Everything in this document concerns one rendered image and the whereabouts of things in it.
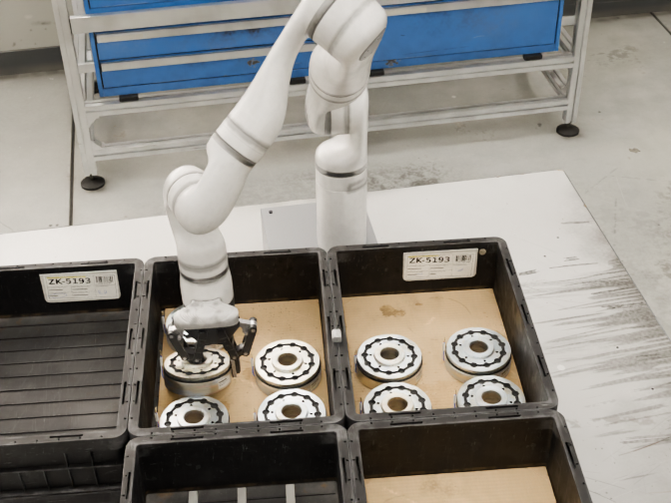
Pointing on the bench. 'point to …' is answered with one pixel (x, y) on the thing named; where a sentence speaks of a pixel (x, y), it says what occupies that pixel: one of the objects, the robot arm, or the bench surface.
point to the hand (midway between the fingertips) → (218, 366)
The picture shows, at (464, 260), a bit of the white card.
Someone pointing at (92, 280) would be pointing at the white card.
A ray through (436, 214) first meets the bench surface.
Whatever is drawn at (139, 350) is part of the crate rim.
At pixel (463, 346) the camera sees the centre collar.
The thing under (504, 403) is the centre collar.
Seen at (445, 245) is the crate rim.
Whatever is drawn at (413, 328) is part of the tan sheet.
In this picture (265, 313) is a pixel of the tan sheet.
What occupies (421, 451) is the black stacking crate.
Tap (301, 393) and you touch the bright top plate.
